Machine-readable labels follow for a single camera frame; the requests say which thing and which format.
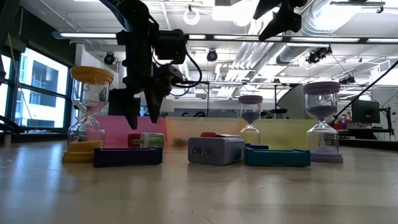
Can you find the black monitor on arm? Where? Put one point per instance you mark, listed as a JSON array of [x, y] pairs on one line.
[[365, 111]]

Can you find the orange hourglass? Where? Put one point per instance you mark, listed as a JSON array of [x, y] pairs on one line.
[[90, 74]]

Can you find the orange plastic bin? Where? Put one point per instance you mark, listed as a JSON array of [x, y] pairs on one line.
[[192, 127]]

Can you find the yellow plastic bin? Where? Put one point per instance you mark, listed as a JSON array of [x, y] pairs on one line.
[[280, 130]]

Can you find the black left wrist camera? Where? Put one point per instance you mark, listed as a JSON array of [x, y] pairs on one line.
[[171, 74]]

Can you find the purple hourglass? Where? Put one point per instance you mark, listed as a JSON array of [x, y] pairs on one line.
[[321, 88], [250, 99]]

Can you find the large window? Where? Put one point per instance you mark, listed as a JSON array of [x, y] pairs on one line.
[[46, 93]]

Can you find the black hourglass blue sand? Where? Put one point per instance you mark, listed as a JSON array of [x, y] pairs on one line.
[[280, 111]]

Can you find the teal digital timer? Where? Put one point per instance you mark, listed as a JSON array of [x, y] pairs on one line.
[[276, 158]]

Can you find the black metal background frame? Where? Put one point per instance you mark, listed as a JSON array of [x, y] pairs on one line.
[[217, 82]]

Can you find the dark red wall charger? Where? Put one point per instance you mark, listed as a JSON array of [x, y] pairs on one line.
[[130, 137]]

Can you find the pink plastic bin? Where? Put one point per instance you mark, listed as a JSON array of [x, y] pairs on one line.
[[112, 130]]

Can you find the dark purple digital timer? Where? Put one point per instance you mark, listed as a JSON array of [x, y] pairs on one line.
[[127, 158]]

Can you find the lavender wall charger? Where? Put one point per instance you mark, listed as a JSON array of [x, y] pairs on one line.
[[217, 152]]

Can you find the white cylindrical container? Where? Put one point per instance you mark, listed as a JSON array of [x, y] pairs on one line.
[[292, 105]]

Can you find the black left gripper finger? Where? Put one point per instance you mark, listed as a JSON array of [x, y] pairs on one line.
[[127, 102], [157, 99]]

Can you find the black beam with light strips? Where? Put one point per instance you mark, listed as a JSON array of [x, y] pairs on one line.
[[93, 35]]

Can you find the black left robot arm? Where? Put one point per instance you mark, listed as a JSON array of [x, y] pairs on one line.
[[133, 12]]

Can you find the green wall charger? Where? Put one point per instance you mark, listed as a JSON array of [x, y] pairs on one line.
[[154, 140]]

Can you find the black ceiling camera rig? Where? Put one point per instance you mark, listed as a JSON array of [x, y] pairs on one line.
[[317, 56]]

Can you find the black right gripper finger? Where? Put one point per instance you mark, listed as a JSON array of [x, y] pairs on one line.
[[269, 6], [284, 21]]

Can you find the black monitor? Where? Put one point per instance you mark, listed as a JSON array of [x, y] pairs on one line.
[[116, 109]]

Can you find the black ceiling spotlight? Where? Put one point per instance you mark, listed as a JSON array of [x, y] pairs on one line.
[[212, 55], [109, 58]]

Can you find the person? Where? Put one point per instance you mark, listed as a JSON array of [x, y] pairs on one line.
[[185, 114], [199, 114]]

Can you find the silver ventilation duct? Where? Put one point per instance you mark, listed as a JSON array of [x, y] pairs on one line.
[[311, 25]]

